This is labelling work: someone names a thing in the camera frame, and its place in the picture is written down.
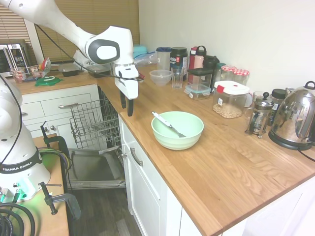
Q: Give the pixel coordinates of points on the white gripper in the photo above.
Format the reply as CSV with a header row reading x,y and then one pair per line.
x,y
129,82

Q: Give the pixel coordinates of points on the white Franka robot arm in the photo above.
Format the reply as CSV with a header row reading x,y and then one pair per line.
x,y
71,32

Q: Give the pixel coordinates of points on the steel dishwasher door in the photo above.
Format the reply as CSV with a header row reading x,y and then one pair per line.
x,y
96,169

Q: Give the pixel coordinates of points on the small red object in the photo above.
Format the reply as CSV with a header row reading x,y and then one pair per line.
x,y
141,77

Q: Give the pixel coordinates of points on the black takeout container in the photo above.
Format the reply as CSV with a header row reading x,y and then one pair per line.
x,y
98,72
69,70

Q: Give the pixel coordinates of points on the clear plastic bowl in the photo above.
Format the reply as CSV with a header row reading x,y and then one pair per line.
x,y
160,77

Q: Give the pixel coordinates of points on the clear zip bag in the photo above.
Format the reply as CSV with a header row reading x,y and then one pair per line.
x,y
146,59

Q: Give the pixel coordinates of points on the teal plastic container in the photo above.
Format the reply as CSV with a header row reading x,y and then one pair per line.
x,y
140,50

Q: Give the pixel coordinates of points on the clear drinking glass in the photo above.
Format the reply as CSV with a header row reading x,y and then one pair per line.
x,y
177,78

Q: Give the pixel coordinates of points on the clear blue-lidded pitcher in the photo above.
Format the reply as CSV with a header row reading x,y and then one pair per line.
x,y
163,59

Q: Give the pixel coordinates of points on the white plastic bag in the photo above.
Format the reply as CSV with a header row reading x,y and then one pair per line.
x,y
80,59

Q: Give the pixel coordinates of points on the mint green bowl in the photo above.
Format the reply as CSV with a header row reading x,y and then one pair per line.
x,y
189,132

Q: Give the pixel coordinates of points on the black powder jar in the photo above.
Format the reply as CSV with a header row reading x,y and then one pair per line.
x,y
179,57

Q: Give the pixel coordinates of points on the glass blue-lidded container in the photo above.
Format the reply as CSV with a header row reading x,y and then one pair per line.
x,y
198,91

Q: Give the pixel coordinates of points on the white drawer cabinet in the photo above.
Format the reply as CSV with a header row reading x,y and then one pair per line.
x,y
49,110

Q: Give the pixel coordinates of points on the clear black-lidded container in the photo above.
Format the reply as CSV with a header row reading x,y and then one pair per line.
x,y
199,75

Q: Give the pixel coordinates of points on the red water bottle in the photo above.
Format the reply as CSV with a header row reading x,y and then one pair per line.
x,y
192,59

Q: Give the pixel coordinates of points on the black C-clamp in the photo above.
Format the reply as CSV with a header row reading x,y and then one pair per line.
x,y
62,150
71,204

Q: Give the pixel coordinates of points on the green plastic lid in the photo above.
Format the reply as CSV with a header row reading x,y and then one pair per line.
x,y
49,80

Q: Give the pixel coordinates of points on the pink black-capped bottle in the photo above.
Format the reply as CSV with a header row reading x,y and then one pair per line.
x,y
199,59

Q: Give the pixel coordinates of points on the brown window blind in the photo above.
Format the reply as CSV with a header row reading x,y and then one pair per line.
x,y
98,22

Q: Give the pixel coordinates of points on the colourful snack bag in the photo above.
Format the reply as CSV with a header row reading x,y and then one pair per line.
x,y
45,65

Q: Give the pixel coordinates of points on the black shaker bottle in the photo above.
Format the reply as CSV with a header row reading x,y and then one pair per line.
x,y
210,62

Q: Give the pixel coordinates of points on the white counter cabinet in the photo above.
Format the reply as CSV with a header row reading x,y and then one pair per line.
x,y
147,196

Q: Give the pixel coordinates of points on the clear plastic tub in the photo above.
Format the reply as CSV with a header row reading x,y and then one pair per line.
x,y
34,71

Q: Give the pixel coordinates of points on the green-lidded glass jar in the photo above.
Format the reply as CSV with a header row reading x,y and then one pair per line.
x,y
219,71

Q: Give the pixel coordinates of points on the white-lidded nut container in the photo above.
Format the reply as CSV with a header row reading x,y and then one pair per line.
x,y
230,100

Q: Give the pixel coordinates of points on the red checkered lid jar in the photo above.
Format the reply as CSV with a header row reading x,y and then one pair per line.
x,y
241,76
229,72

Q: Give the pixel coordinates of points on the red patterned plastic cup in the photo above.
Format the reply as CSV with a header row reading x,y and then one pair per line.
x,y
17,75

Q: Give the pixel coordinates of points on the stainless microwave oven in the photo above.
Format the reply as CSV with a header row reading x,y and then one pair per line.
x,y
13,56

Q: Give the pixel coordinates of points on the clear glass mug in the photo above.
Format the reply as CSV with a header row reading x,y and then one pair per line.
x,y
256,97

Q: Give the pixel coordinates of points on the glass French press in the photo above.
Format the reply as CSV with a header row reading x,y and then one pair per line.
x,y
261,115

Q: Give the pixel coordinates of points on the black-lidded glass jar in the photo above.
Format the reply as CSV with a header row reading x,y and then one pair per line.
x,y
277,97

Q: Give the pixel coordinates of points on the stainless electric kettle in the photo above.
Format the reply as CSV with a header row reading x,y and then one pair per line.
x,y
292,118

